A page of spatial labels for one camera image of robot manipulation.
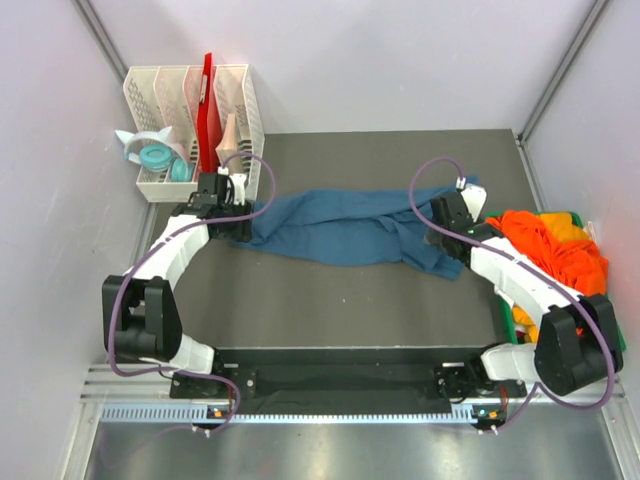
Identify blue t shirt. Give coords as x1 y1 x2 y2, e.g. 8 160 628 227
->
233 189 463 280

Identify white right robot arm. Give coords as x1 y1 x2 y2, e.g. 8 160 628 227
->
427 184 623 396

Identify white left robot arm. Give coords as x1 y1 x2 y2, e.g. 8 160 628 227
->
102 167 253 397

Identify beige book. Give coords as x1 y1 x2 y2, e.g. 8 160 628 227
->
216 113 238 163

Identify red folder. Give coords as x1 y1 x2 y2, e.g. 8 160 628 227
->
197 52 222 173

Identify teal cat ear headphones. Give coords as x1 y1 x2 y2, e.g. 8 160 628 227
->
115 126 195 182

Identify white file organizer rack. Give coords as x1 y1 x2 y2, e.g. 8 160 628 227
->
123 64 265 203

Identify green plastic basket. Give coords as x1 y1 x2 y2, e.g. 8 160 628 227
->
499 211 627 357

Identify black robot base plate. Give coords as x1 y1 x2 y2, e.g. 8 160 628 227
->
169 347 526 415

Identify aluminium frame post left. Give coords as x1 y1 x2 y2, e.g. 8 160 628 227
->
71 0 129 83

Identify aluminium frame post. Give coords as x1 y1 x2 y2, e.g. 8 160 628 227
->
71 0 129 83
516 0 612 148

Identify grey slotted cable duct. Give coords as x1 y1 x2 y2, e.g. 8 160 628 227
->
100 403 503 425

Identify aluminium frame post right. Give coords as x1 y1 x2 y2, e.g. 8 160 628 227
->
516 0 612 148

